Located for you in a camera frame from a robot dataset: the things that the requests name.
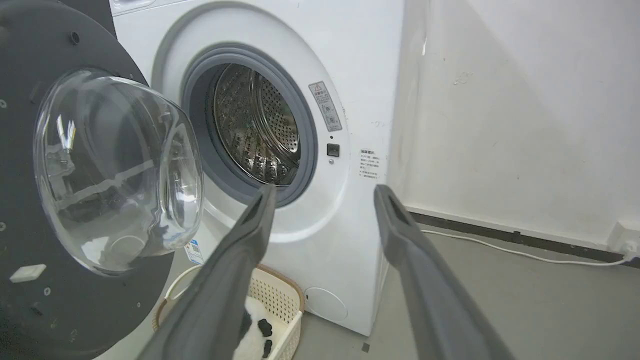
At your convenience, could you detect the white power cable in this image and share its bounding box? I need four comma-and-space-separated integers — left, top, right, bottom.
421, 229, 632, 267

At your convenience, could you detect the white front-load washing machine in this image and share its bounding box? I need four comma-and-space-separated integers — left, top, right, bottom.
95, 0, 405, 360

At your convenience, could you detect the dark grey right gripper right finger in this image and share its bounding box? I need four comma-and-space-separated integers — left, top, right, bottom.
373, 184, 516, 360

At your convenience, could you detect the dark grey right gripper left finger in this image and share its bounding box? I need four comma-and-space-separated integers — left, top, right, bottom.
136, 183, 277, 360

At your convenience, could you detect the dark washing machine door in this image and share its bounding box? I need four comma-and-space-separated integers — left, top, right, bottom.
0, 0, 205, 360

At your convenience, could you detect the white black-spotted cloth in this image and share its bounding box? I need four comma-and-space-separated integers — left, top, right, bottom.
232, 296, 275, 360

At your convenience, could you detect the white wall socket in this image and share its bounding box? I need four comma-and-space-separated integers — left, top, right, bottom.
607, 220, 640, 261

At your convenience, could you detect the white plastic laundry basket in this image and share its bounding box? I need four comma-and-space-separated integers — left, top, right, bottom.
152, 264, 306, 360

